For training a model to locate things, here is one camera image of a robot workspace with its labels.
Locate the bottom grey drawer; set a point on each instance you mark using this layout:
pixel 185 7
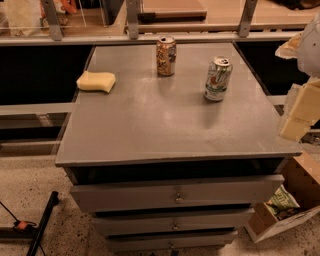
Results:
pixel 170 241

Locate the green white soda can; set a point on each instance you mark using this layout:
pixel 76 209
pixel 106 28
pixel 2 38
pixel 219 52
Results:
pixel 219 73

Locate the green chip bag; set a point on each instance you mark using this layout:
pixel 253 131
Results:
pixel 282 204

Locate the grey metal railing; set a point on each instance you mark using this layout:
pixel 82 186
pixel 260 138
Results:
pixel 36 22

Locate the middle grey drawer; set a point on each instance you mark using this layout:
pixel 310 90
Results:
pixel 172 222

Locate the grey drawer cabinet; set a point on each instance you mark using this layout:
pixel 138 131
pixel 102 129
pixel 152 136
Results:
pixel 150 128

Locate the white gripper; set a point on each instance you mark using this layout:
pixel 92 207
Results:
pixel 310 50

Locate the yellow sponge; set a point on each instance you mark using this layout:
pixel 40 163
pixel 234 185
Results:
pixel 96 81

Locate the orange soda can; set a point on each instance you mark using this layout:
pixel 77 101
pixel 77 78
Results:
pixel 166 52

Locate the cardboard box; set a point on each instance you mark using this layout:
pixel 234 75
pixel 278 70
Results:
pixel 302 181

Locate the grey drawer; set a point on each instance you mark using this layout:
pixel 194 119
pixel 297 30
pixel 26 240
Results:
pixel 170 241
pixel 172 222
pixel 175 193

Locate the top grey drawer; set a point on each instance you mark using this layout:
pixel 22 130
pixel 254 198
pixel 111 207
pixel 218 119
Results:
pixel 175 193

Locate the black stand leg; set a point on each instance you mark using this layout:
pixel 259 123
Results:
pixel 36 240

